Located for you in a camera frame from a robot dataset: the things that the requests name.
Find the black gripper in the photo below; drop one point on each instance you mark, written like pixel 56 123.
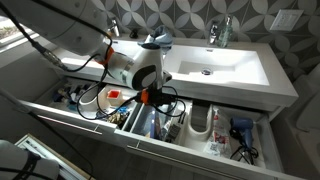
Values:
pixel 154 96

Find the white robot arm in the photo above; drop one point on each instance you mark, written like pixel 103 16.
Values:
pixel 80 26

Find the white box orange inside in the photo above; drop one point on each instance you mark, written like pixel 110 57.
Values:
pixel 115 97

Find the gold scrunchie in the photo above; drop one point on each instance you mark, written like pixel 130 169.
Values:
pixel 117 118

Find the blue crumpled cloth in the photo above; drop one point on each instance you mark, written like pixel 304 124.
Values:
pixel 160 36

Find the chrome faucet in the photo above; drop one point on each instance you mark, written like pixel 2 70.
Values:
pixel 213 33
pixel 115 28

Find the white red printed packet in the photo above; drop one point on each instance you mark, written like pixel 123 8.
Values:
pixel 218 144

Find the blue hair dryer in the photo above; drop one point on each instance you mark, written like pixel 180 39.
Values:
pixel 241 129

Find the white double sink vanity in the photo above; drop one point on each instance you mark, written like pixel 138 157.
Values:
pixel 243 74

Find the glass soap bottle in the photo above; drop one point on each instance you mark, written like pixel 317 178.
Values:
pixel 225 33

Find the right drawer steel handle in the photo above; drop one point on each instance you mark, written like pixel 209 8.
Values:
pixel 181 164

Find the drawer steel handle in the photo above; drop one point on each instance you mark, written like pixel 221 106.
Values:
pixel 66 124
pixel 181 164

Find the left drawer steel handle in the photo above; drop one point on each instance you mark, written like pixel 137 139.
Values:
pixel 66 124

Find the white wall outlet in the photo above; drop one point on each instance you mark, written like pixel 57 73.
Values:
pixel 286 19

